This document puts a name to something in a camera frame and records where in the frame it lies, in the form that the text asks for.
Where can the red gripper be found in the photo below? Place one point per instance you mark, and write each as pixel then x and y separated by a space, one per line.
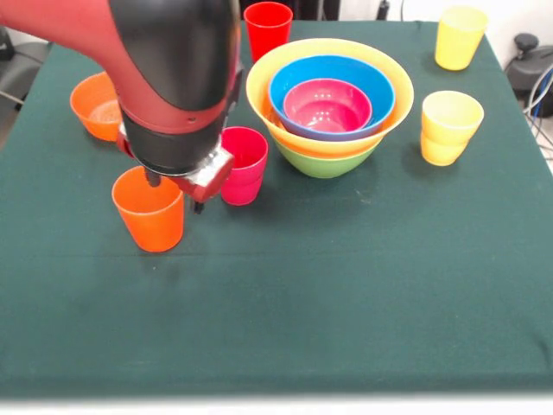
pixel 211 183

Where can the orange cup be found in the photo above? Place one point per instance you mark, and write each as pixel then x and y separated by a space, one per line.
pixel 149 225

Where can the small orange bowl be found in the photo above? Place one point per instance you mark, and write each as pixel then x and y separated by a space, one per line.
pixel 93 108

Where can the large yellow-orange bowl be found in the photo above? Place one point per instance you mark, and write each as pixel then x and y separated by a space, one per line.
pixel 328 149

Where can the pink bowl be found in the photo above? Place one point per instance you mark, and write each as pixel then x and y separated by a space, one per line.
pixel 328 108

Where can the blue bowl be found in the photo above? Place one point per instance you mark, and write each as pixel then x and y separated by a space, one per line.
pixel 332 69

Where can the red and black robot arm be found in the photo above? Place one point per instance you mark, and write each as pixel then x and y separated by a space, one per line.
pixel 173 65

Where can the pink cup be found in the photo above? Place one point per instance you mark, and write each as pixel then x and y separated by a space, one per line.
pixel 248 173

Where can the green bowl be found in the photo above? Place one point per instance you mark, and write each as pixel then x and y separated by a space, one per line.
pixel 326 166

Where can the dark green table cloth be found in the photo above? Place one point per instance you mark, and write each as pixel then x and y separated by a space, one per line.
pixel 302 281

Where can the red cup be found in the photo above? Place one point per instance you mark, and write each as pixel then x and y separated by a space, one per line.
pixel 268 30

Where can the amber yellow cup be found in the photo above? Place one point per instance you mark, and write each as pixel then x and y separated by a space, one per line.
pixel 449 129

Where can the bright yellow cup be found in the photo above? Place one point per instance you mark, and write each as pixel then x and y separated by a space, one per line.
pixel 458 47

